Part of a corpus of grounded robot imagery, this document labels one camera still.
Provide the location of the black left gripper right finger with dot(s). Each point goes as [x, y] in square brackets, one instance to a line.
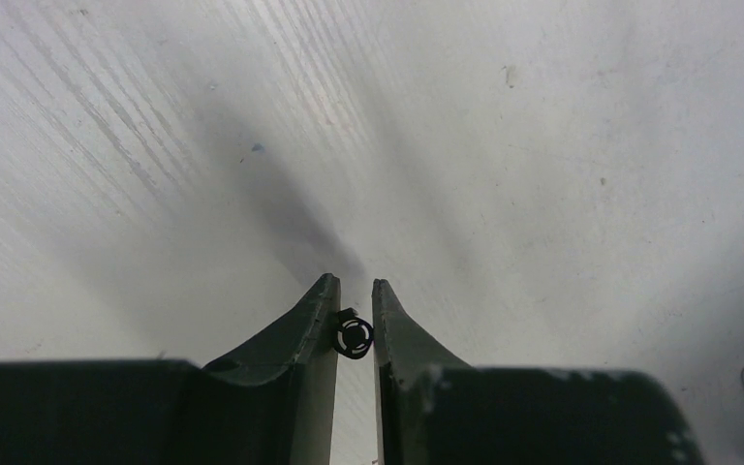
[434, 408]

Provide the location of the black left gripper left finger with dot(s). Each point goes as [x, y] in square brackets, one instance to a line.
[268, 401]

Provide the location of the black marker cap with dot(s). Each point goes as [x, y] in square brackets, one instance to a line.
[354, 336]

